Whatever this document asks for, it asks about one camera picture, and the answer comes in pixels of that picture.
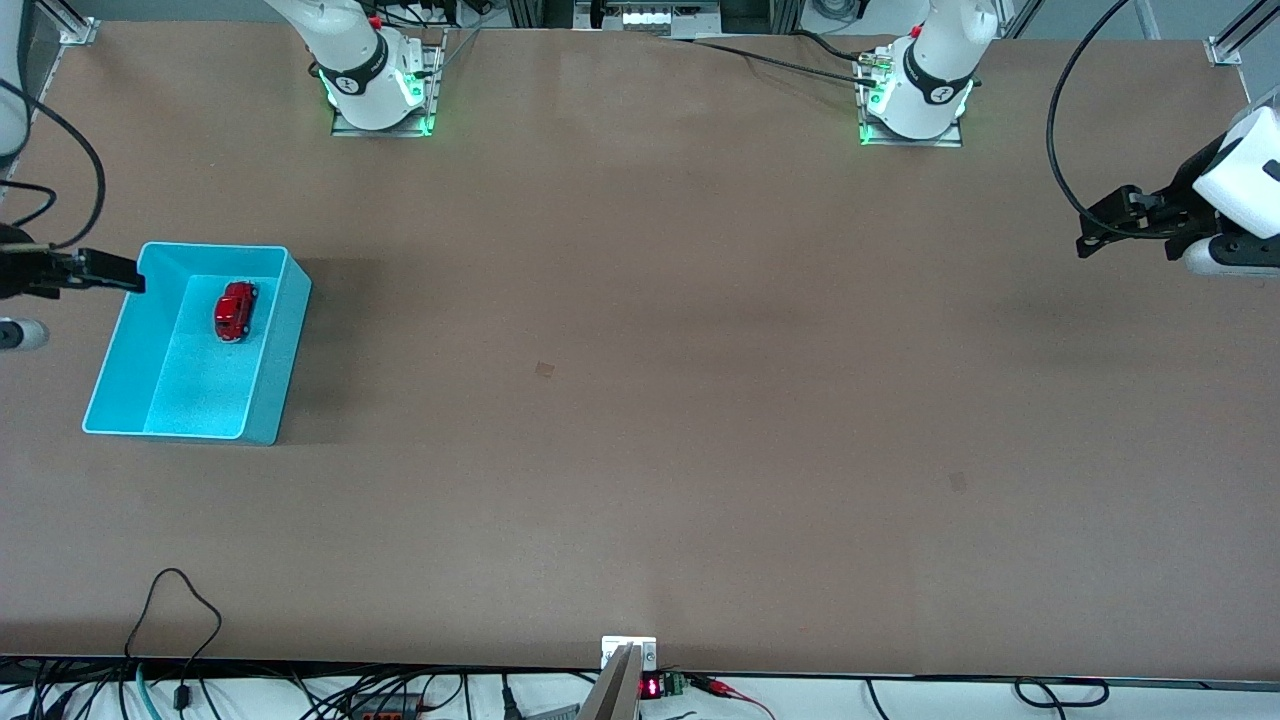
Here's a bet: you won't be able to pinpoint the red clip lead wires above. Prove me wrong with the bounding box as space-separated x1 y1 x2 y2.
688 676 776 720

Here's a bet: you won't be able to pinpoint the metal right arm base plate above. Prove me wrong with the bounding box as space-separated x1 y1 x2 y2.
331 28 448 138

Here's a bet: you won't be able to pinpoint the red beetle toy car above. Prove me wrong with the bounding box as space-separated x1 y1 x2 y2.
213 281 259 344

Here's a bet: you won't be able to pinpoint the black cable to arm base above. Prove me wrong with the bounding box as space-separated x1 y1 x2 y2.
660 30 886 86

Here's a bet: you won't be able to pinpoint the thin black looped cable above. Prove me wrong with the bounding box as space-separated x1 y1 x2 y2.
123 568 223 713

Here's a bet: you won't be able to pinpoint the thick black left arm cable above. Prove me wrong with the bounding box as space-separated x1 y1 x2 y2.
1046 0 1176 241

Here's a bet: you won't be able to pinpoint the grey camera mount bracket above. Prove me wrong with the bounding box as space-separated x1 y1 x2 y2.
578 635 659 720

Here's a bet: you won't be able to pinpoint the black coiled cable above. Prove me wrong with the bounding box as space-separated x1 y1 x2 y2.
1013 678 1111 709

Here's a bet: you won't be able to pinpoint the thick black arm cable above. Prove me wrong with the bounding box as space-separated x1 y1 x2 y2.
0 78 107 251
1046 0 1176 241

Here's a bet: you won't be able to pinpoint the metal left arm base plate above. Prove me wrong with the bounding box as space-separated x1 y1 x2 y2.
856 48 964 149

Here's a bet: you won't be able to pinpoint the orange black power device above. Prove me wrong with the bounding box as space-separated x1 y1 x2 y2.
345 692 426 720

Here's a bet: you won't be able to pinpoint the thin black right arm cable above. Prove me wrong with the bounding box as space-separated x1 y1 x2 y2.
0 182 59 229

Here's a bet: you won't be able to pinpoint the lit white device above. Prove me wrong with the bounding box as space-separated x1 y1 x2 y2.
575 0 723 33

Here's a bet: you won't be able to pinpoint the aluminium frame corner bracket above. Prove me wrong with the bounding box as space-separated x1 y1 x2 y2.
1205 0 1280 69
35 0 101 46

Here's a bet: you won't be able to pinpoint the blue plastic box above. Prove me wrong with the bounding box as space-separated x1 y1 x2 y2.
82 241 313 447

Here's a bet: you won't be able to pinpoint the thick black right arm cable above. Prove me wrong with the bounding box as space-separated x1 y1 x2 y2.
0 78 107 251

